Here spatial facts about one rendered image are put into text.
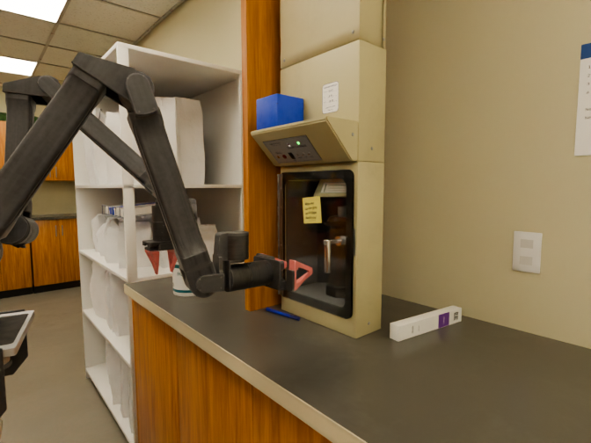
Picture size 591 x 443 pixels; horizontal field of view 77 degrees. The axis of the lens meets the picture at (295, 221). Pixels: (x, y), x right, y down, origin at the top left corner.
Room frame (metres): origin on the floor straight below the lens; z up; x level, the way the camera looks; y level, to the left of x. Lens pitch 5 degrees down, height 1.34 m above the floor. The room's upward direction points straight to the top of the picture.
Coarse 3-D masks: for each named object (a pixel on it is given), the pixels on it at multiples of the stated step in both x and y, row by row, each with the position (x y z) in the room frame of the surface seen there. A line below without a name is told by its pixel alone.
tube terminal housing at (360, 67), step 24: (336, 48) 1.02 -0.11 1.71; (360, 48) 0.96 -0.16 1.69; (288, 72) 1.17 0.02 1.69; (312, 72) 1.08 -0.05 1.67; (336, 72) 1.01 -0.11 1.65; (360, 72) 0.96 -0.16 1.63; (384, 72) 1.02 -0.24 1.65; (312, 96) 1.08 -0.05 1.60; (360, 96) 0.96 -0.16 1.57; (384, 96) 1.02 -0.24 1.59; (360, 120) 0.96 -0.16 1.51; (384, 120) 1.03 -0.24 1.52; (360, 144) 0.96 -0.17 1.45; (288, 168) 1.17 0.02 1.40; (312, 168) 1.08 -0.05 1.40; (336, 168) 1.01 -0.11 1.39; (360, 168) 0.96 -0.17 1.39; (360, 192) 0.96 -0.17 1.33; (360, 216) 0.96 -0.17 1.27; (360, 240) 0.96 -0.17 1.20; (360, 264) 0.96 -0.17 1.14; (360, 288) 0.97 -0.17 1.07; (312, 312) 1.08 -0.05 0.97; (360, 312) 0.97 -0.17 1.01; (360, 336) 0.97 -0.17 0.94
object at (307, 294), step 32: (288, 192) 1.15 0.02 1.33; (320, 192) 1.04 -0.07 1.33; (352, 192) 0.95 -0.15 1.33; (288, 224) 1.15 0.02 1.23; (320, 224) 1.04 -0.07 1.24; (352, 224) 0.95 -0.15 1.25; (288, 256) 1.15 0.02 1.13; (320, 256) 1.04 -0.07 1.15; (352, 256) 0.95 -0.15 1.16; (320, 288) 1.04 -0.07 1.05; (352, 288) 0.96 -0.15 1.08
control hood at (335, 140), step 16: (272, 128) 1.04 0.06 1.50; (288, 128) 0.99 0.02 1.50; (304, 128) 0.95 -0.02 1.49; (320, 128) 0.92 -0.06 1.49; (336, 128) 0.90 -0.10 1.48; (352, 128) 0.94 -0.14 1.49; (320, 144) 0.96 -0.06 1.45; (336, 144) 0.93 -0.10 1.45; (352, 144) 0.94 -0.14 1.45; (272, 160) 1.16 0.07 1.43; (320, 160) 1.01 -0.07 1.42; (336, 160) 0.97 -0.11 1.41; (352, 160) 0.94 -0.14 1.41
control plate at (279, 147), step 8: (296, 136) 0.99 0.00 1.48; (304, 136) 0.97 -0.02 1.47; (272, 144) 1.09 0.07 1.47; (280, 144) 1.07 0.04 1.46; (296, 144) 1.02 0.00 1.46; (304, 144) 1.00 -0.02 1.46; (272, 152) 1.13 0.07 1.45; (280, 152) 1.10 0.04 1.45; (288, 152) 1.07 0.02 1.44; (296, 152) 1.05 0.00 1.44; (304, 152) 1.03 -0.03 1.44; (312, 152) 1.01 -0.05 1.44; (280, 160) 1.13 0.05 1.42; (288, 160) 1.10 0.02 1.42; (296, 160) 1.08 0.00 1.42; (304, 160) 1.06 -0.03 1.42; (312, 160) 1.03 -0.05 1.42
